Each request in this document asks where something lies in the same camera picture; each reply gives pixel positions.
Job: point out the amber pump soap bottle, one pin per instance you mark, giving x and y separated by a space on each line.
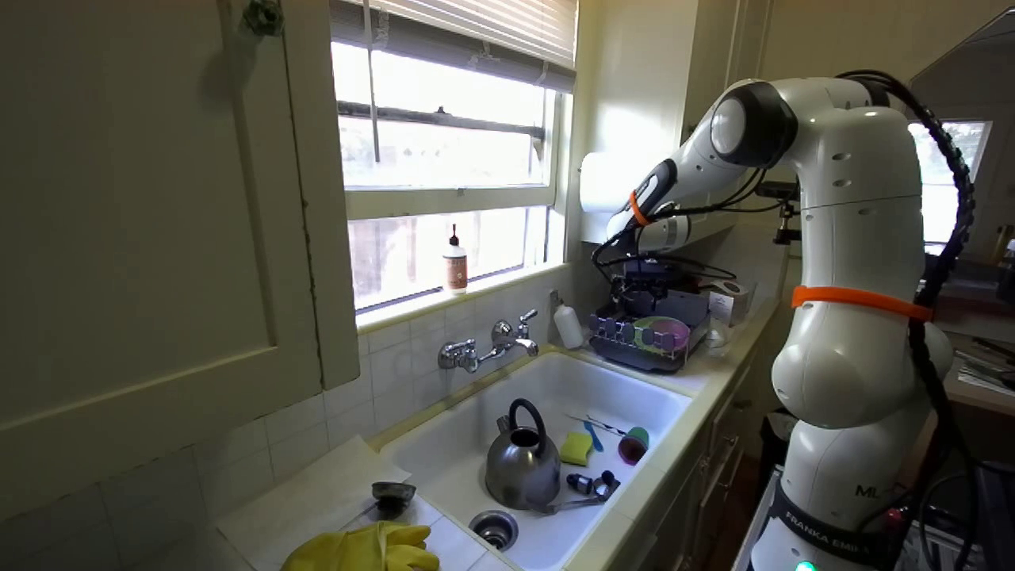
455 270

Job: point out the round dish scrubber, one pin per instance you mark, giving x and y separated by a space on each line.
636 447

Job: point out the small side window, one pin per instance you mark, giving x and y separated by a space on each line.
939 211

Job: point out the white printed box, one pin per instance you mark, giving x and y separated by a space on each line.
725 306

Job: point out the cluttered desk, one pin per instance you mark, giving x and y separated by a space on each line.
986 361

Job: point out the blue dish brush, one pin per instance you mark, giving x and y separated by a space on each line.
590 436

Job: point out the small dark metal cup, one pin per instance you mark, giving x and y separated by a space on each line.
578 483

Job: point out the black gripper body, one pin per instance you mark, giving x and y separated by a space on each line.
638 276

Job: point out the window blind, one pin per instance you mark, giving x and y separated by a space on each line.
478 26

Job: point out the dark cabinet knob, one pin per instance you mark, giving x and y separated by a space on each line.
261 15

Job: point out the metal sink drain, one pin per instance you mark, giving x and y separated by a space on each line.
492 528

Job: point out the cream window frame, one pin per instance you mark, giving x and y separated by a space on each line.
446 200

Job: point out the white pump bottle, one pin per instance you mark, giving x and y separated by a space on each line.
569 328

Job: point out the lime green plastic plate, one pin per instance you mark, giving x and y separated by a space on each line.
638 337

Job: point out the white kitchen sink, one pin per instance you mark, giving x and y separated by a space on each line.
636 398

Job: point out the chrome wall faucet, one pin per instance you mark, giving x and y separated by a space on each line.
497 341

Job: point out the yellow sponge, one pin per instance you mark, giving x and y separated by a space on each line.
576 450

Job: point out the cream wall cabinet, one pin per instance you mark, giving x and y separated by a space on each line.
139 211

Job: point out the yellow rubber glove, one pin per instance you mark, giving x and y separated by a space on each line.
367 551

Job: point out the lower kitchen cabinet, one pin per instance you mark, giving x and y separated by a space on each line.
717 466

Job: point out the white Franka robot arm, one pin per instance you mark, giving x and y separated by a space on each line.
844 368

